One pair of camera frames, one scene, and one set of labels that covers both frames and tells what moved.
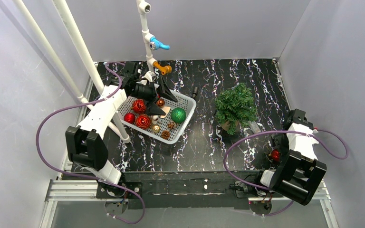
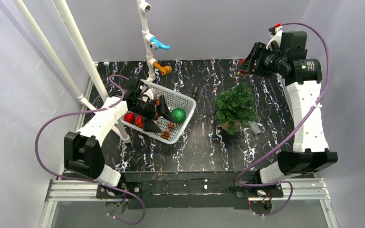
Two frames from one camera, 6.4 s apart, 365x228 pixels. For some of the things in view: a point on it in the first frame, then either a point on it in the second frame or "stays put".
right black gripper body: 278,146 to 255,59
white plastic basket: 131,113 stays put
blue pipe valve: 155,44 stays put
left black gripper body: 158,94 to 156,111
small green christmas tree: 235,108 stays put
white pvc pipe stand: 145,7 stays put
